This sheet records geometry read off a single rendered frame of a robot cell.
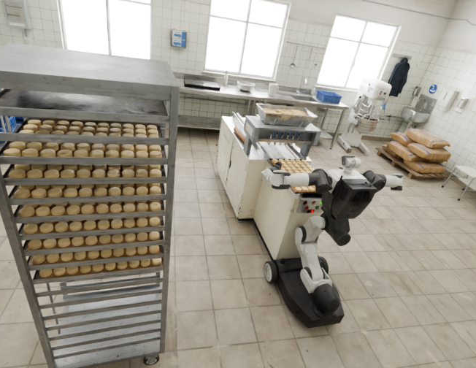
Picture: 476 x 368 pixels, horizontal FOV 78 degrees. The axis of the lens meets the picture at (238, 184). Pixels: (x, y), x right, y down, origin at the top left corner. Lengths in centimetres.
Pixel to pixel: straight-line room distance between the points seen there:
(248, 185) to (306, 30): 378
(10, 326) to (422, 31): 755
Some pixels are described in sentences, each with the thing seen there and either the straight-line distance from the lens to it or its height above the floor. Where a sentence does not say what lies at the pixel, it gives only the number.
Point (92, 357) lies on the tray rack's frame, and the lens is 225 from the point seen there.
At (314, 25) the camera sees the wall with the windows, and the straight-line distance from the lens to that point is 621.
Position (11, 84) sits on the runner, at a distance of 121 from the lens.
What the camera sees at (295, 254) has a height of 18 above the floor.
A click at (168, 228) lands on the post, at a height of 117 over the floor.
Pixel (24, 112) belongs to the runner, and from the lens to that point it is 123.
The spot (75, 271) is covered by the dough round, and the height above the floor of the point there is 88.
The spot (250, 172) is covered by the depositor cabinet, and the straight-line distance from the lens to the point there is 302.
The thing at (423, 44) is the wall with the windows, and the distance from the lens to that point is 753.
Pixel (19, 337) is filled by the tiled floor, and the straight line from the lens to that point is 264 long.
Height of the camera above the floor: 208
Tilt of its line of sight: 30 degrees down
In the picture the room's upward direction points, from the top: 11 degrees clockwise
